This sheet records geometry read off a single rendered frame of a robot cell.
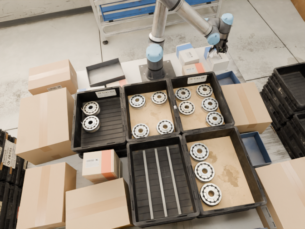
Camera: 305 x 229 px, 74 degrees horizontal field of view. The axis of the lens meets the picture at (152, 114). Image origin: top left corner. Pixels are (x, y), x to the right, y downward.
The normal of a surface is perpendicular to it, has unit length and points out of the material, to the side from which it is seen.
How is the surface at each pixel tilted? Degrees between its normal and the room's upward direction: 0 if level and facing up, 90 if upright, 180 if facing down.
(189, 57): 0
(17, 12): 90
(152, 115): 0
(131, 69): 0
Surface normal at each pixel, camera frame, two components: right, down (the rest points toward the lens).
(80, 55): -0.07, -0.52
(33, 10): 0.20, 0.83
